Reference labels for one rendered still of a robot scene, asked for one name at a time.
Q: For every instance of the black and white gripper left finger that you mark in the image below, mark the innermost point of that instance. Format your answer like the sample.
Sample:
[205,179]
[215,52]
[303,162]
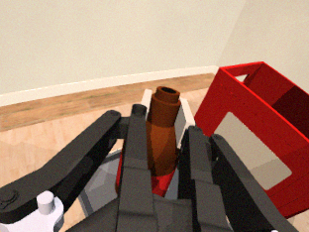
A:
[35,202]

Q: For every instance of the grey tray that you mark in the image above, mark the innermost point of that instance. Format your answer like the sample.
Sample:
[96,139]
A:
[101,188]

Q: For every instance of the brown bottle with red label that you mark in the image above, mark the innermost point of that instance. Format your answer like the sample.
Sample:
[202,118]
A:
[161,141]

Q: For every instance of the dark red crate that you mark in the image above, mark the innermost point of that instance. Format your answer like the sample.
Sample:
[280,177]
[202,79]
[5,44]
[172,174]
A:
[275,152]

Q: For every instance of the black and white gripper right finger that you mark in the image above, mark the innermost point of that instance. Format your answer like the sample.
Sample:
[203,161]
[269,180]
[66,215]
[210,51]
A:
[247,206]

